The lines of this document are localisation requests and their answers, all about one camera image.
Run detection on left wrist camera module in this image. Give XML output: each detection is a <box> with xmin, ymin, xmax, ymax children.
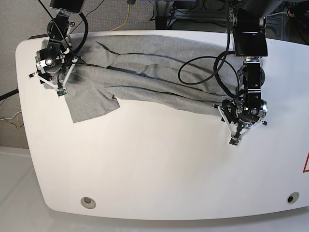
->
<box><xmin>229</xmin><ymin>138</ymin><xmax>240</xmax><ymax>146</ymax></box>

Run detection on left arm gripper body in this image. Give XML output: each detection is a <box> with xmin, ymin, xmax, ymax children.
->
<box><xmin>213</xmin><ymin>102</ymin><xmax>267</xmax><ymax>140</ymax></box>

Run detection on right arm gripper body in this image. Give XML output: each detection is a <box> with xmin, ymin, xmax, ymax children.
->
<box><xmin>29</xmin><ymin>59</ymin><xmax>78</xmax><ymax>91</ymax></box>

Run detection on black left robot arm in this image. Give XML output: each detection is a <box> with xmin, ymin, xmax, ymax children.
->
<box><xmin>213</xmin><ymin>0</ymin><xmax>282</xmax><ymax>145</ymax></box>

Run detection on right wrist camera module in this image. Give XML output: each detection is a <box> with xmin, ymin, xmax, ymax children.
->
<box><xmin>56</xmin><ymin>88</ymin><xmax>67</xmax><ymax>98</ymax></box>

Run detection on table cable grommet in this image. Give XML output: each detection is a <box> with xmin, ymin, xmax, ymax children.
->
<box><xmin>81</xmin><ymin>197</ymin><xmax>96</xmax><ymax>209</ymax></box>
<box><xmin>287</xmin><ymin>192</ymin><xmax>299</xmax><ymax>204</ymax></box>

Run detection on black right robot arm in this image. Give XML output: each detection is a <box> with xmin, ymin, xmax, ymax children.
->
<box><xmin>29</xmin><ymin>0</ymin><xmax>89</xmax><ymax>97</ymax></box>

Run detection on aluminium frame rail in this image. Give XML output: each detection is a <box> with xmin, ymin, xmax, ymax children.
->
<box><xmin>173</xmin><ymin>11</ymin><xmax>226</xmax><ymax>27</ymax></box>

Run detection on left table cable grommet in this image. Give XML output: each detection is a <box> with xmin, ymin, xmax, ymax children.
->
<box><xmin>81</xmin><ymin>197</ymin><xmax>96</xmax><ymax>209</ymax></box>

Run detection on white and yellow floor cables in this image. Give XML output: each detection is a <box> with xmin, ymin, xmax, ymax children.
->
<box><xmin>0</xmin><ymin>110</ymin><xmax>24</xmax><ymax>130</ymax></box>

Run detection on black rod at left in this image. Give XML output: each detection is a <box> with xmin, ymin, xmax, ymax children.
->
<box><xmin>0</xmin><ymin>88</ymin><xmax>19</xmax><ymax>101</ymax></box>

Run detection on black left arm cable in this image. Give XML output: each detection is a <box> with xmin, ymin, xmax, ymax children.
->
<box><xmin>69</xmin><ymin>12</ymin><xmax>89</xmax><ymax>55</ymax></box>

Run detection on black table leg post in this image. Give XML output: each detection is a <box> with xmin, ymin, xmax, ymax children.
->
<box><xmin>152</xmin><ymin>0</ymin><xmax>168</xmax><ymax>30</ymax></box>

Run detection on grey T-shirt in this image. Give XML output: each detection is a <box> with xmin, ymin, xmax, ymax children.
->
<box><xmin>41</xmin><ymin>33</ymin><xmax>264</xmax><ymax>124</ymax></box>

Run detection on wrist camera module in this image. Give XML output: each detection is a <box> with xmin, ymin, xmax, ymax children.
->
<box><xmin>229</xmin><ymin>138</ymin><xmax>240</xmax><ymax>146</ymax></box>
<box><xmin>56</xmin><ymin>88</ymin><xmax>67</xmax><ymax>98</ymax></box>

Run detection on right table cable grommet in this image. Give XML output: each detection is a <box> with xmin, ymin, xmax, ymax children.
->
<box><xmin>287</xmin><ymin>192</ymin><xmax>299</xmax><ymax>204</ymax></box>

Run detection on black bar behind table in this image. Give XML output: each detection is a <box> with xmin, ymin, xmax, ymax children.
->
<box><xmin>28</xmin><ymin>34</ymin><xmax>48</xmax><ymax>40</ymax></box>

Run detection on yellow cable on floor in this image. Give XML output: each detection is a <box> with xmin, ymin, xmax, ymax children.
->
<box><xmin>110</xmin><ymin>4</ymin><xmax>130</xmax><ymax>32</ymax></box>

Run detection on red triangle warning sticker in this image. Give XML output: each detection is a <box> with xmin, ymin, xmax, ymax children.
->
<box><xmin>303</xmin><ymin>153</ymin><xmax>309</xmax><ymax>173</ymax></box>

